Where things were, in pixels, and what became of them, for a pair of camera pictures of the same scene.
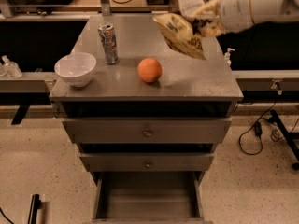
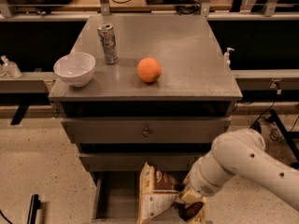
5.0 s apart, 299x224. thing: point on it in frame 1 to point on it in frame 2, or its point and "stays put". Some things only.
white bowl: (76, 68) stays put
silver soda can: (107, 36) stays put
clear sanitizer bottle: (13, 70) stays put
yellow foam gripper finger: (208, 10) to (188, 189)
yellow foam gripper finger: (212, 29) to (192, 195)
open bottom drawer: (149, 197) stays put
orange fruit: (149, 70) stays put
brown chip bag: (177, 25) to (158, 192)
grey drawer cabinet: (149, 121) stays put
